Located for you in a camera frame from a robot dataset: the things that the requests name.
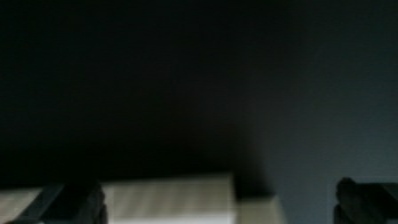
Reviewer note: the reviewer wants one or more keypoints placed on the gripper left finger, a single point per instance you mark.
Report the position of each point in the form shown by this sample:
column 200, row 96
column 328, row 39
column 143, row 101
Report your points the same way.
column 69, row 204

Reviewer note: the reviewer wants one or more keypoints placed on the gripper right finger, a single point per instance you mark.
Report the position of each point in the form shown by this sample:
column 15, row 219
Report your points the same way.
column 367, row 203

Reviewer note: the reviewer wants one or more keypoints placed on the white square tabletop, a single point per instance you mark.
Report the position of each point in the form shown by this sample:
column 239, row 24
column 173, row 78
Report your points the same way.
column 170, row 201

